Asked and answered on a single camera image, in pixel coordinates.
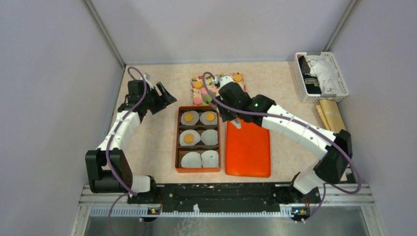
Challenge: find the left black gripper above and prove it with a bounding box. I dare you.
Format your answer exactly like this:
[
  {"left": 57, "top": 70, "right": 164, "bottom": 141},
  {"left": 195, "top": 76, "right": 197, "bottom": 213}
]
[{"left": 141, "top": 82, "right": 176, "bottom": 115}]

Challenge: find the green cookie packed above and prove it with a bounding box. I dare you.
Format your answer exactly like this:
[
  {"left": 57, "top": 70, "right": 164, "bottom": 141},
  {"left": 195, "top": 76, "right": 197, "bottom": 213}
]
[{"left": 202, "top": 94, "right": 211, "bottom": 102}]

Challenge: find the yellow cookie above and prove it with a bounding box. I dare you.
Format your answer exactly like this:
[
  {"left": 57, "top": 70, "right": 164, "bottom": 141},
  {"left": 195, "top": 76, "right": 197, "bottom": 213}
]
[
  {"left": 183, "top": 133, "right": 195, "bottom": 144},
  {"left": 193, "top": 81, "right": 204, "bottom": 89},
  {"left": 183, "top": 113, "right": 194, "bottom": 122},
  {"left": 205, "top": 112, "right": 216, "bottom": 121},
  {"left": 233, "top": 74, "right": 243, "bottom": 82}
]

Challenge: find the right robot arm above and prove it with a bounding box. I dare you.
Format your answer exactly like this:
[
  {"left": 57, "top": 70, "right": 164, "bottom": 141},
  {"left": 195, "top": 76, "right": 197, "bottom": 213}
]
[{"left": 213, "top": 81, "right": 352, "bottom": 203}]

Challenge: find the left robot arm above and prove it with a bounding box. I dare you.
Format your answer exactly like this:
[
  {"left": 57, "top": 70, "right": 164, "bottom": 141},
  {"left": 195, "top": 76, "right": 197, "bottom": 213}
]
[{"left": 85, "top": 74, "right": 177, "bottom": 203}]

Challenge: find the floral cookie tray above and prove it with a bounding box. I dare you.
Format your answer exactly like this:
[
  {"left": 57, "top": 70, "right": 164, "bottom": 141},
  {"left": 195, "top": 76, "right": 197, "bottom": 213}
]
[{"left": 190, "top": 72, "right": 247, "bottom": 106}]

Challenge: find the pink cookie bottom left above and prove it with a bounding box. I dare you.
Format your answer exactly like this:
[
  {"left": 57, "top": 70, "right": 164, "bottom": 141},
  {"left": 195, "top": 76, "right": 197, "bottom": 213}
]
[{"left": 193, "top": 97, "right": 203, "bottom": 106}]

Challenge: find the white paper cup top-right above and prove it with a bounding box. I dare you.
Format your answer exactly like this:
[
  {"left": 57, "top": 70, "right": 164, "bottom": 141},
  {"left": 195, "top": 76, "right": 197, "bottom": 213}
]
[{"left": 200, "top": 111, "right": 218, "bottom": 125}]

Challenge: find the white paper cup top-left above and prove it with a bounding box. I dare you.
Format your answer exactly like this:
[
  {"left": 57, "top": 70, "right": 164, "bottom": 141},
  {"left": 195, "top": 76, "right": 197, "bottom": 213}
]
[{"left": 180, "top": 111, "right": 200, "bottom": 126}]

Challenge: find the white paper cup middle-right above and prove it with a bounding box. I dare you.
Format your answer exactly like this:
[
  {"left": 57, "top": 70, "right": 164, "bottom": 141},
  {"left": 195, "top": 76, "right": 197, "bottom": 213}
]
[{"left": 200, "top": 129, "right": 218, "bottom": 146}]

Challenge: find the white paper cup middle-left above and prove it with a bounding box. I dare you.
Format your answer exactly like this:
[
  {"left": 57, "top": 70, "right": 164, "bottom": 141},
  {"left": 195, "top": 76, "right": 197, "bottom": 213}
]
[{"left": 179, "top": 130, "right": 201, "bottom": 147}]

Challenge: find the orange cookie box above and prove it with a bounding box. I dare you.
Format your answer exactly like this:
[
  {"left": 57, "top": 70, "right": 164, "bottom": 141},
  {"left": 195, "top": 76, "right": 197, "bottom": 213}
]
[{"left": 175, "top": 106, "right": 221, "bottom": 173}]

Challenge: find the orange box lid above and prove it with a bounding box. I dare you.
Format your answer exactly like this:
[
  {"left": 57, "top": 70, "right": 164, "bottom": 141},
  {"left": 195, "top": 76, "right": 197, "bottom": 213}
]
[{"left": 225, "top": 121, "right": 271, "bottom": 178}]

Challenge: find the white paper cup bottom-right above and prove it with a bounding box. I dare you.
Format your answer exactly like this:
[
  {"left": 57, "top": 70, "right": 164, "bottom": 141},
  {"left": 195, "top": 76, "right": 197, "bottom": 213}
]
[{"left": 201, "top": 150, "right": 219, "bottom": 168}]

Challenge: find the white paper cup bottom-left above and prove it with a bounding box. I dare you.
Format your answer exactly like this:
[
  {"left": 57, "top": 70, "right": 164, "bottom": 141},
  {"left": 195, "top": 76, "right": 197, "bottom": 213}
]
[{"left": 180, "top": 152, "right": 202, "bottom": 168}]

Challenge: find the white plastic basket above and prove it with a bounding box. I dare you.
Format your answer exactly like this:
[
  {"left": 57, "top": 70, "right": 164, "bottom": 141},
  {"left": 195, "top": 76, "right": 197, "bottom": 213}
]
[{"left": 293, "top": 52, "right": 349, "bottom": 102}]

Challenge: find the black item in basket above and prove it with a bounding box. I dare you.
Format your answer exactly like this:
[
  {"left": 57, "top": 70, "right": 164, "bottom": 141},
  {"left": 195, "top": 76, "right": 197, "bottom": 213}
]
[{"left": 298, "top": 56, "right": 322, "bottom": 94}]

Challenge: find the white cloth in basket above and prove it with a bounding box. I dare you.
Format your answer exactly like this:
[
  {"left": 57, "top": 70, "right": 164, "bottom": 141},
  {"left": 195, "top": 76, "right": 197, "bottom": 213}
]
[{"left": 306, "top": 55, "right": 342, "bottom": 94}]

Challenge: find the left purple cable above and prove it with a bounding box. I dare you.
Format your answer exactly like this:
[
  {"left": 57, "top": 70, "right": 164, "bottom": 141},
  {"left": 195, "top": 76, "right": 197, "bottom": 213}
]
[{"left": 105, "top": 66, "right": 148, "bottom": 236}]

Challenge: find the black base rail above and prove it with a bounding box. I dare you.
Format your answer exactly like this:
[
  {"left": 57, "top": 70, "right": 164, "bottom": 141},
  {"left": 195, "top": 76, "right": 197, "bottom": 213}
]
[{"left": 127, "top": 182, "right": 320, "bottom": 213}]

